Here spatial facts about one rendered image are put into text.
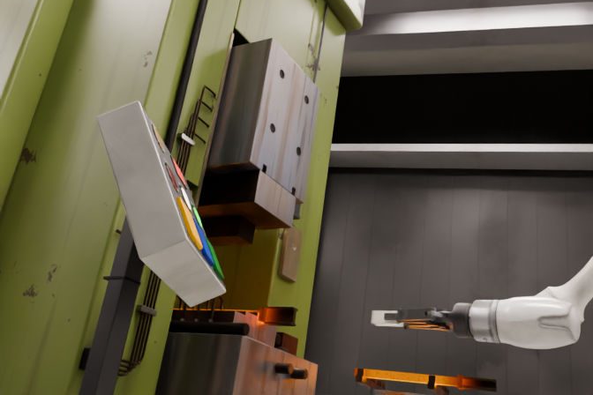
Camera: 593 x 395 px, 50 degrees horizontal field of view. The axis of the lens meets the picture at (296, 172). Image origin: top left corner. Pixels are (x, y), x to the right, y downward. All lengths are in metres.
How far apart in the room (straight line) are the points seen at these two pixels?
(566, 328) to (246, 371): 0.70
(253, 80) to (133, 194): 0.84
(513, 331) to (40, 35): 1.49
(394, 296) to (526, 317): 3.45
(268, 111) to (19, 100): 0.69
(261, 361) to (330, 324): 3.26
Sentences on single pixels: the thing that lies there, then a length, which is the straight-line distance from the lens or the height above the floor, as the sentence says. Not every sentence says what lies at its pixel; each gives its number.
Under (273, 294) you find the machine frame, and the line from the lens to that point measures 2.03.
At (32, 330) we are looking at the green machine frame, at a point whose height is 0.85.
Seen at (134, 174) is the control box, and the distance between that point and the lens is 1.09.
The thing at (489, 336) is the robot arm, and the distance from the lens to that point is 1.45.
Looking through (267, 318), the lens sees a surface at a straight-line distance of 1.71.
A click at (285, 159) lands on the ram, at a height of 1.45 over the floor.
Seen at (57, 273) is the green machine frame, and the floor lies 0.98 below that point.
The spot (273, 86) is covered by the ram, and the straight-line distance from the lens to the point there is 1.85.
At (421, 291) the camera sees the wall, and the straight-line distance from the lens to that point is 4.81.
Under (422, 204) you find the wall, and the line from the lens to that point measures 5.03.
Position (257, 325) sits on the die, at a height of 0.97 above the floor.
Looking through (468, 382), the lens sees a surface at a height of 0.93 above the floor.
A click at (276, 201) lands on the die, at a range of 1.79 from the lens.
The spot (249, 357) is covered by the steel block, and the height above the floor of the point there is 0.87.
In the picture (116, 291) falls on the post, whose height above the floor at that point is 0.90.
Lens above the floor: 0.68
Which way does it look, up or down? 24 degrees up
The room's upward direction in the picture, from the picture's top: 9 degrees clockwise
